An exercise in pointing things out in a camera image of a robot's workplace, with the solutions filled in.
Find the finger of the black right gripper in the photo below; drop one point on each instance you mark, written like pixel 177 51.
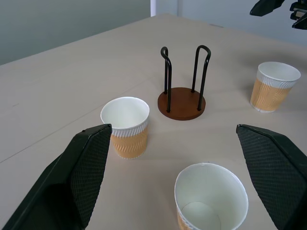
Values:
pixel 263 7
pixel 298 14

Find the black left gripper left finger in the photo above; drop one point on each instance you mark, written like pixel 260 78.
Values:
pixel 72 177

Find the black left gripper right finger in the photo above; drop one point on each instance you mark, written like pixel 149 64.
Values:
pixel 275 167

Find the orange and white paper cup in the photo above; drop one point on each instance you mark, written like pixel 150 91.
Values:
pixel 129 124
pixel 273 88
pixel 211 198

